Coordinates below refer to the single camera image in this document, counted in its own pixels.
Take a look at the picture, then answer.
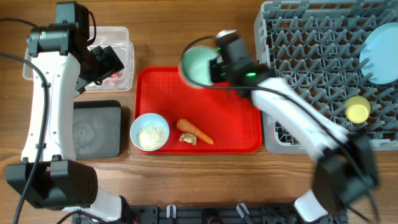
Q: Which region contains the grey dishwasher rack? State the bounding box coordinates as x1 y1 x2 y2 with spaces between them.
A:
254 1 397 151

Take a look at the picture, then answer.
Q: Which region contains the red snack wrapper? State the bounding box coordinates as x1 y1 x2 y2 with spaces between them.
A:
106 72 119 86

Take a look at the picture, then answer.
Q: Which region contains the mint green bowl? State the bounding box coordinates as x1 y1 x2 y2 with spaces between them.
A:
178 45 218 88

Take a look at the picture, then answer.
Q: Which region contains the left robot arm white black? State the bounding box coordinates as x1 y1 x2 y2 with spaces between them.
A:
6 1 130 223

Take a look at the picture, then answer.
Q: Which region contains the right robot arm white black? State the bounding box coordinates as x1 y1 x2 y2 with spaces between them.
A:
215 30 380 222

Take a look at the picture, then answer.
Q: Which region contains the black tray bin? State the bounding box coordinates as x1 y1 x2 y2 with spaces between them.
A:
73 100 122 159

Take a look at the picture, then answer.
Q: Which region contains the clear plastic bin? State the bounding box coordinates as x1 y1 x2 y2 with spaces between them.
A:
25 24 132 96

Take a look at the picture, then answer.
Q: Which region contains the brown food scrap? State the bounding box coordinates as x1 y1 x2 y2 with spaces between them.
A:
179 133 197 146

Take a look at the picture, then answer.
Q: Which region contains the red serving tray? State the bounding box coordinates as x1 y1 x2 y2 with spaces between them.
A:
134 67 262 154

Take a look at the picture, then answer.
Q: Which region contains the yellow plastic cup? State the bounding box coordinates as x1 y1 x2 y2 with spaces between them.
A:
345 96 371 124

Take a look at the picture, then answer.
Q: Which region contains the orange carrot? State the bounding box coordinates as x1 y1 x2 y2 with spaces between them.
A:
177 119 214 144

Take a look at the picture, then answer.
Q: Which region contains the light blue plate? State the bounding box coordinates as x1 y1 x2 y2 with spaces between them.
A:
359 22 397 85

